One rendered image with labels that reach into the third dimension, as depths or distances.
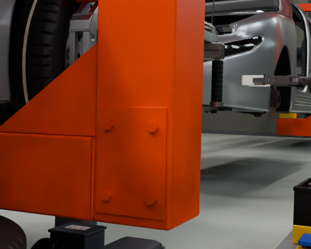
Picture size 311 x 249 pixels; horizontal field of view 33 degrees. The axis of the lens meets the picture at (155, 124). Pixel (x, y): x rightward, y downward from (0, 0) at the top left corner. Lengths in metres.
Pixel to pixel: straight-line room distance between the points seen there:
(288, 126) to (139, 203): 4.24
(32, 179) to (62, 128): 0.12
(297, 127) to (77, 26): 3.91
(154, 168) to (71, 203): 0.20
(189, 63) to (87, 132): 0.24
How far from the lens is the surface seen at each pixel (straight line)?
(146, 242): 1.34
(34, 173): 1.09
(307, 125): 5.12
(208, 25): 1.67
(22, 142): 1.10
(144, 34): 0.97
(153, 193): 0.95
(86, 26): 1.40
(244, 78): 1.63
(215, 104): 1.67
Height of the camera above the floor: 0.74
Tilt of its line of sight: 2 degrees down
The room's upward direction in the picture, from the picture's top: 1 degrees clockwise
